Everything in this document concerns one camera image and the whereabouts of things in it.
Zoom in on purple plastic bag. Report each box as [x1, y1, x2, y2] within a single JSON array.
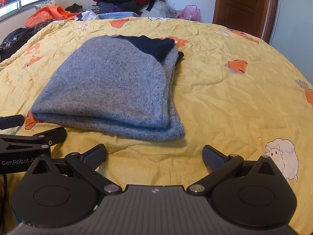
[[178, 5, 202, 22]]

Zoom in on light blue folded blanket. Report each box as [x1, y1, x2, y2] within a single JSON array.
[[98, 12, 139, 20]]

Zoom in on brown wooden door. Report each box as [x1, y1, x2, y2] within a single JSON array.
[[213, 0, 279, 43]]

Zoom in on yellow floral bed quilt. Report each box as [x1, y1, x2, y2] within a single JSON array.
[[1, 18, 312, 234]]

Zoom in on navy and grey knit sweater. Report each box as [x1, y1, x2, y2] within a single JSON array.
[[31, 35, 185, 141]]

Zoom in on orange plastic bag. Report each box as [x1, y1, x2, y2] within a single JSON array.
[[25, 5, 78, 28]]

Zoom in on dark olive bag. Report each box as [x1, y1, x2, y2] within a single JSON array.
[[65, 3, 83, 13]]

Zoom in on dark patterned clothes by bed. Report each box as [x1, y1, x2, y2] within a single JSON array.
[[0, 19, 52, 61]]

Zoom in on white and black crumpled cloth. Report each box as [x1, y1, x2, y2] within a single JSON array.
[[74, 10, 99, 21]]

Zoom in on white wardrobe with decals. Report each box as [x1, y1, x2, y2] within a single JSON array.
[[270, 0, 312, 83]]

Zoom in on floral patterned pillow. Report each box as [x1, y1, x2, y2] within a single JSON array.
[[34, 0, 57, 11]]

